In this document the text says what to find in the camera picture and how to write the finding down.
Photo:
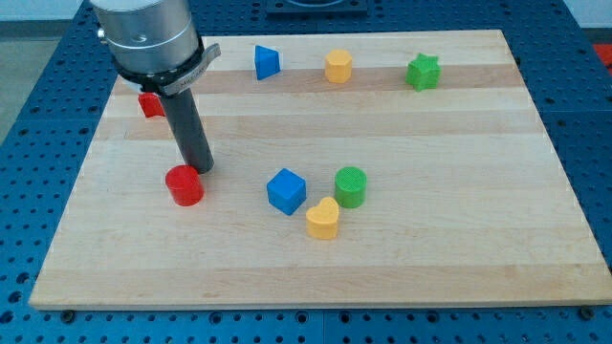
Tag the yellow heart block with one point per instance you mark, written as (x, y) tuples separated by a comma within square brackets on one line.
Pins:
[(322, 220)]

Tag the red block behind tool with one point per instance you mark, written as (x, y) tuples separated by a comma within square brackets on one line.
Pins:
[(151, 105)]

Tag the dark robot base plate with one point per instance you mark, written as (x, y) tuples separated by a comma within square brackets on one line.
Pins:
[(316, 7)]

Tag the green star block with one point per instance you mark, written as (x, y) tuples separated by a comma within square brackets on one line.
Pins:
[(423, 72)]

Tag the yellow hexagon block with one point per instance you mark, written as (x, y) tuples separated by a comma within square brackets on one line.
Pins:
[(338, 66)]

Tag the green cylinder block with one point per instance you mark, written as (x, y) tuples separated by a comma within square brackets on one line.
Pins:
[(350, 187)]

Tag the light wooden board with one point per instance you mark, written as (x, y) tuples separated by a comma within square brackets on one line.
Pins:
[(373, 170)]

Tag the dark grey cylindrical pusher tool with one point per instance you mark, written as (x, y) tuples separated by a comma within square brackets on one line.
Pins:
[(188, 131)]

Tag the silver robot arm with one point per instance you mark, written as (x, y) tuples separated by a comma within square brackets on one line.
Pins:
[(154, 43)]

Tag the blue triangular prism block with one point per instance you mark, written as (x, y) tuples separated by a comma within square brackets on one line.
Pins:
[(266, 61)]

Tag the blue cube block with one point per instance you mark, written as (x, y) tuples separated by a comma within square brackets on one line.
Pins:
[(286, 191)]

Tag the red cylinder block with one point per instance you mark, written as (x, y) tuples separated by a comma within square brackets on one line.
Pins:
[(184, 185)]

